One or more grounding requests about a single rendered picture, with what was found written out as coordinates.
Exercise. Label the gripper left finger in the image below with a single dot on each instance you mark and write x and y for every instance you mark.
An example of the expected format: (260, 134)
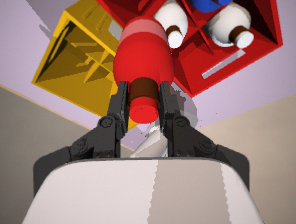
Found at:
(104, 141)

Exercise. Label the white bottle with brown label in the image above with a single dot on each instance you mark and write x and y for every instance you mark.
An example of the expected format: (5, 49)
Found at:
(230, 25)

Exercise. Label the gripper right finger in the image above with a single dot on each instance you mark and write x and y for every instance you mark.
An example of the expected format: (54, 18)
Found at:
(186, 141)

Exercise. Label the blue bottle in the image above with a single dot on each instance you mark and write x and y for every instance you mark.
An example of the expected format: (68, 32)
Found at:
(207, 6)

